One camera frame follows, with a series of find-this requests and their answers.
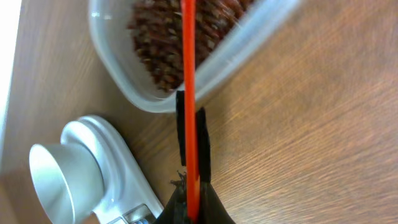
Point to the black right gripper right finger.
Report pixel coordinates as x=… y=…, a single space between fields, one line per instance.
x=212 y=210

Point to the red measuring scoop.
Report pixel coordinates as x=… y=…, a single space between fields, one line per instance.
x=193 y=177

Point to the white digital kitchen scale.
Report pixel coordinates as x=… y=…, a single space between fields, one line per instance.
x=126 y=188

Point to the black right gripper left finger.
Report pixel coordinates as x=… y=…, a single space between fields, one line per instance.
x=175 y=211

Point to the clear plastic bean container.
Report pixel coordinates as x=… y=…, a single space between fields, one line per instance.
x=108 y=29

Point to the white bowl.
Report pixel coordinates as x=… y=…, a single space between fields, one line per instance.
x=67 y=180

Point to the red adzuki beans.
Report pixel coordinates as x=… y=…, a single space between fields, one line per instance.
x=156 y=32

